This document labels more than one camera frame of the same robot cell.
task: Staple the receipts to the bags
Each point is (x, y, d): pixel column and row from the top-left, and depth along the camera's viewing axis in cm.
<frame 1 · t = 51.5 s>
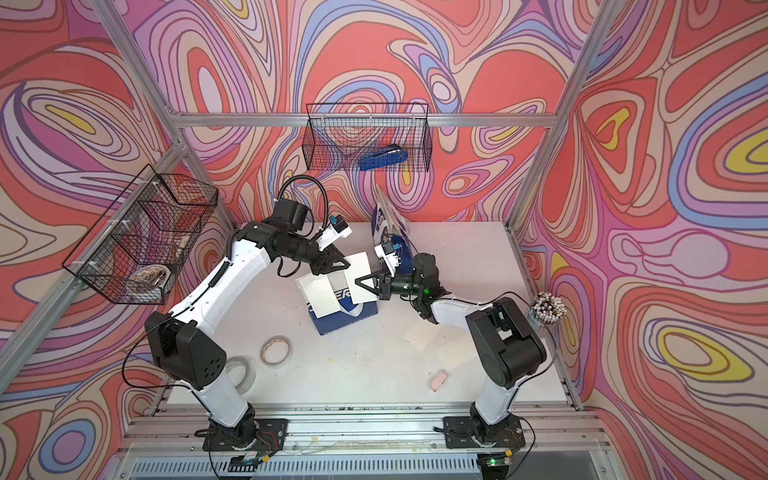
left hand: (346, 261, 78), fingers open
right hand: (357, 289, 80), fingers closed
blue white bag with handles: (354, 301, 82), point 17 cm above the table
upright blue white paper bag: (389, 227, 90), point 24 cm above the table
beige tape roll: (276, 351, 89), on the table
clear tape roll: (250, 377, 82), point 3 cm above the table
pink white mini stapler: (438, 381, 82), point 3 cm above the table
metallic cup of pencils: (546, 309, 77), point 20 cm above the table

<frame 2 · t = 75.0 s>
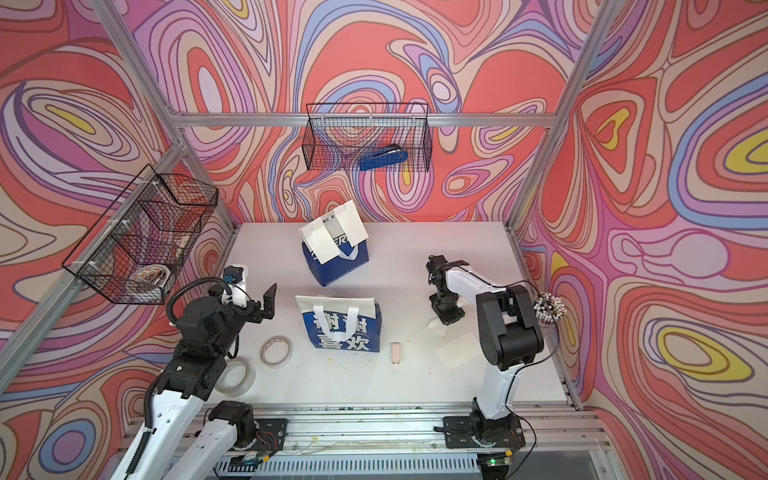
left hand: (256, 282, 72), fingers open
right hand: (441, 322, 93), fingers open
blue white bag with handles: (350, 259, 98), point 11 cm above the table
upright blue white paper bag: (342, 322, 80), point 15 cm above the table
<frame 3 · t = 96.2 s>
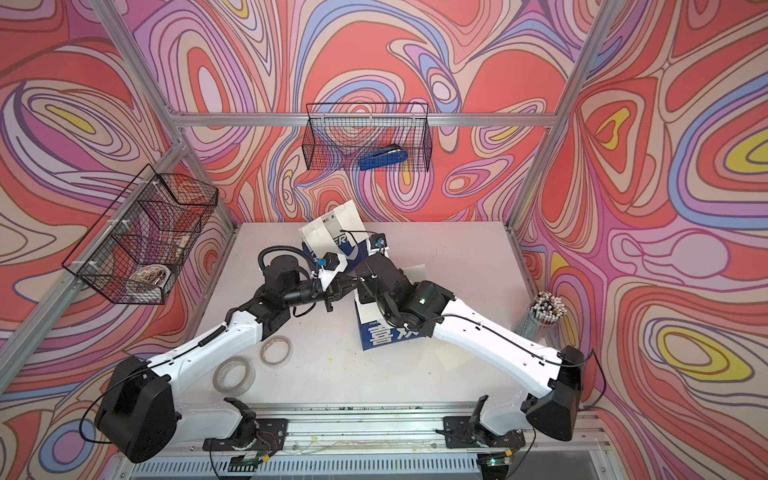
left hand: (361, 283, 73), fingers closed
right hand: (369, 281, 71), fingers open
upright blue white paper bag: (374, 332, 82), point 11 cm above the table
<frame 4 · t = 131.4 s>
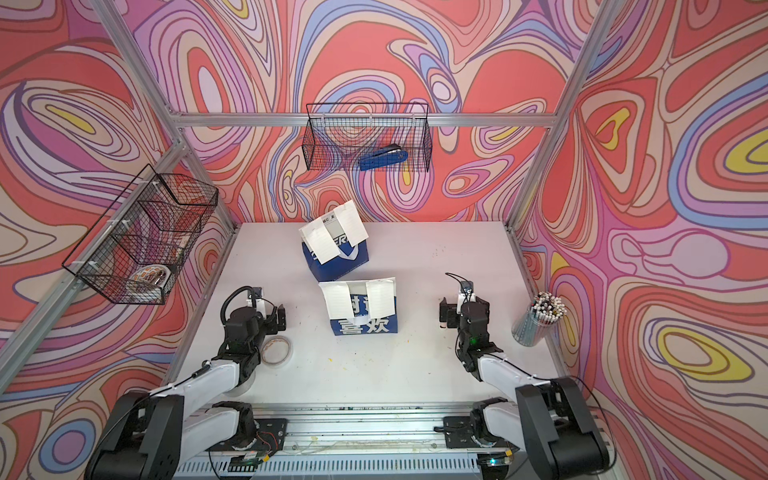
left hand: (267, 306, 89), fingers open
right hand: (461, 304, 90), fingers open
upright blue white paper bag: (362, 323, 85), point 10 cm above the table
